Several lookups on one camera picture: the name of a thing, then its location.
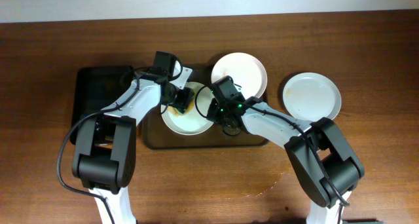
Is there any black rectangular tray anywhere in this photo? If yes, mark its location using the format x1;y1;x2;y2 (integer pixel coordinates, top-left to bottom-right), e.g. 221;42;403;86
71;65;132;124

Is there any brown serving tray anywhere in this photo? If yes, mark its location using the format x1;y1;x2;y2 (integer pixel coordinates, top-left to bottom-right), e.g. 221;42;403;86
141;67;268;150

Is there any white plate bottom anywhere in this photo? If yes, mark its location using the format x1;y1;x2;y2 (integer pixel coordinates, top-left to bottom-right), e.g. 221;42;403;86
162;87;214;136

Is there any white plate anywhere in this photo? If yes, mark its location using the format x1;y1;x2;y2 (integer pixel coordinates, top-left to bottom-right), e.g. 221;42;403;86
162;87;214;136
211;52;268;99
282;72;342;122

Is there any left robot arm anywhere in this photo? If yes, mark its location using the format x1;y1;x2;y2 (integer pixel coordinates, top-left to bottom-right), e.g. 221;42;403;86
72;77;190;223

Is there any green yellow sponge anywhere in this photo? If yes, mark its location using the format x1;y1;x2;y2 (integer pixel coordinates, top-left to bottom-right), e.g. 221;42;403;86
174;108;189;115

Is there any white plate top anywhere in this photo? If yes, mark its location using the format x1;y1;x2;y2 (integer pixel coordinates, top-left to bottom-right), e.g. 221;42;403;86
211;52;268;99

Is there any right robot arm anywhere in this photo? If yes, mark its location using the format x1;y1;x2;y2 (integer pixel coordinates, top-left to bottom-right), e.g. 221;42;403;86
207;97;365;223

